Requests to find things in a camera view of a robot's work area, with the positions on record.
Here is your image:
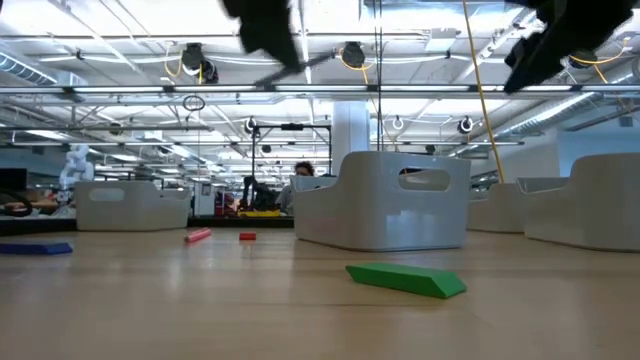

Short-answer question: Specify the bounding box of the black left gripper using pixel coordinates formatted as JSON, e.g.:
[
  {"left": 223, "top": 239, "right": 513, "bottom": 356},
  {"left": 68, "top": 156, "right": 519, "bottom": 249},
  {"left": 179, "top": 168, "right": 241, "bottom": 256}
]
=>
[{"left": 220, "top": 0, "right": 305, "bottom": 75}]

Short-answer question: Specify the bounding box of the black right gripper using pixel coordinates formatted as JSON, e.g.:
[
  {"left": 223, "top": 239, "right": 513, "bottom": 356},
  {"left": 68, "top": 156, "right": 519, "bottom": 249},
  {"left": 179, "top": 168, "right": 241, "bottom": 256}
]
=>
[{"left": 503, "top": 0, "right": 640, "bottom": 95}]

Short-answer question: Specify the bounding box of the grey plastic bin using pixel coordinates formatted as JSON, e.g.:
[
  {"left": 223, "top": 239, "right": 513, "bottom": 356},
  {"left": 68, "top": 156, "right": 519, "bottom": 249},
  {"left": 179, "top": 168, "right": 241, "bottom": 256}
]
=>
[
  {"left": 74, "top": 179, "right": 193, "bottom": 233},
  {"left": 516, "top": 152, "right": 640, "bottom": 253},
  {"left": 466, "top": 181, "right": 527, "bottom": 235},
  {"left": 291, "top": 150, "right": 473, "bottom": 253}
]

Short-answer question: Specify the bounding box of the long pink crayon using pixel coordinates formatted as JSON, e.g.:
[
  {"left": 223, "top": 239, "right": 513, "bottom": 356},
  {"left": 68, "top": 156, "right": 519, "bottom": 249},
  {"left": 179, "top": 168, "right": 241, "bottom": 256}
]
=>
[{"left": 183, "top": 227, "right": 213, "bottom": 245}]

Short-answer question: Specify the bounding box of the green eraser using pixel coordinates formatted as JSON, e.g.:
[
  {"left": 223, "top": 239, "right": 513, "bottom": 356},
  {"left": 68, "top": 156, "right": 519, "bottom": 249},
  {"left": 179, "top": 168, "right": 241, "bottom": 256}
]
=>
[{"left": 344, "top": 262, "right": 468, "bottom": 301}]

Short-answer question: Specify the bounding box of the purple eraser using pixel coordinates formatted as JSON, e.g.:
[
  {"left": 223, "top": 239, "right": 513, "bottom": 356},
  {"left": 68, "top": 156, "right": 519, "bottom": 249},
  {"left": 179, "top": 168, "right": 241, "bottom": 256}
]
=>
[{"left": 0, "top": 241, "right": 74, "bottom": 257}]

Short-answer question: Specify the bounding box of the long overhead light bar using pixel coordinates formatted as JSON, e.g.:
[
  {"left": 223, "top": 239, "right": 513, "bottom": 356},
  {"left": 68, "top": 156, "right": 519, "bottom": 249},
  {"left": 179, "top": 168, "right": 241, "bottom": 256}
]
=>
[{"left": 0, "top": 83, "right": 640, "bottom": 95}]

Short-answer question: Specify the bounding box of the black background robot station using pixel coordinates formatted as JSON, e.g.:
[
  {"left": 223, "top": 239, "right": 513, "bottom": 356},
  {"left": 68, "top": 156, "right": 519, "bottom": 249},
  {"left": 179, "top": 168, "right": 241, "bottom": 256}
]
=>
[{"left": 241, "top": 122, "right": 334, "bottom": 214}]

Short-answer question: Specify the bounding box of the white structural column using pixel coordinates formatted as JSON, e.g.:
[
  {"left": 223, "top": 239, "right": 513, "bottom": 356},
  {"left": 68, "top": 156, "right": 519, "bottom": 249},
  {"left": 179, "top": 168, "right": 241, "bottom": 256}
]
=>
[{"left": 330, "top": 99, "right": 372, "bottom": 176}]

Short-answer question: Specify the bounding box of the person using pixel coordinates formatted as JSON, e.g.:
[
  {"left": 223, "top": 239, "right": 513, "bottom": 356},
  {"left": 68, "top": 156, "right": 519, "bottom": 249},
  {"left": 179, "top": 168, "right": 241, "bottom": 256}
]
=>
[{"left": 276, "top": 160, "right": 317, "bottom": 217}]

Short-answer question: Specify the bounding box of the white humanoid robot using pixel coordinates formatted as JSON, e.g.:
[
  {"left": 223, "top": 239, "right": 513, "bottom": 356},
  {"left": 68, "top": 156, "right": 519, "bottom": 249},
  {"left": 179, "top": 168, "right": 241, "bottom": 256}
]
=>
[{"left": 58, "top": 144, "right": 96, "bottom": 192}]

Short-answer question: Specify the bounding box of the black monitor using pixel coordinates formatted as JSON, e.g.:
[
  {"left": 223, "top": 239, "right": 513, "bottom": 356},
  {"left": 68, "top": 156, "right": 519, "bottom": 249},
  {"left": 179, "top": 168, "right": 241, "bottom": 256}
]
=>
[{"left": 0, "top": 167, "right": 29, "bottom": 192}]

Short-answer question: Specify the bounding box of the yellow hanging cable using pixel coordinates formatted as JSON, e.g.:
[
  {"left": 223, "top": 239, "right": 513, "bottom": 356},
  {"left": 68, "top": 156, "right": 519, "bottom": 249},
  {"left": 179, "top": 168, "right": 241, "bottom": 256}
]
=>
[{"left": 460, "top": 0, "right": 506, "bottom": 184}]

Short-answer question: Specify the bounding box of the black aluminium table frame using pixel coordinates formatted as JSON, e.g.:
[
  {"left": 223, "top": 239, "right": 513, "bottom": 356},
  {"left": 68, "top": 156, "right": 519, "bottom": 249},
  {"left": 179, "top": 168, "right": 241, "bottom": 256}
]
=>
[{"left": 0, "top": 214, "right": 297, "bottom": 237}]

